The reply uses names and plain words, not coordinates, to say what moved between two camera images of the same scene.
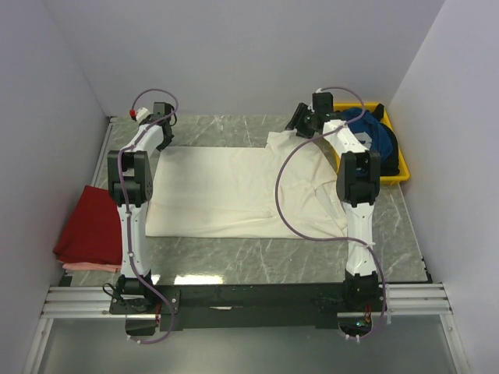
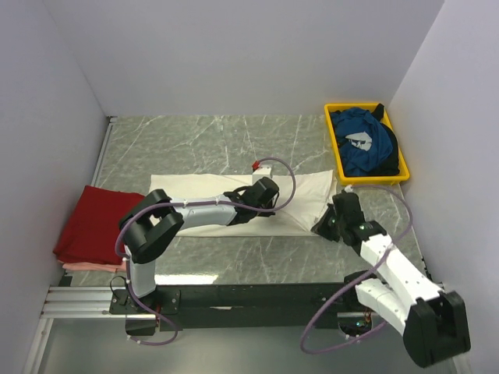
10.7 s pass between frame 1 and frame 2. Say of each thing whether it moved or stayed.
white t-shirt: moved
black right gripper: moved
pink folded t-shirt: stayed
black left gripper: moved
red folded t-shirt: stayed
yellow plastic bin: stayed
